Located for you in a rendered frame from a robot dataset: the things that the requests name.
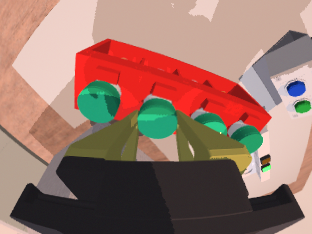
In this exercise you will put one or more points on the light grey flat mat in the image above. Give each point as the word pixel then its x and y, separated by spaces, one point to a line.
pixel 224 37

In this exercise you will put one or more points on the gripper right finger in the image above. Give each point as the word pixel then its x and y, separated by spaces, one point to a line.
pixel 207 143

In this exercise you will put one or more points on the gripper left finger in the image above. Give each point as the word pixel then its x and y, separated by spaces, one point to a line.
pixel 108 142

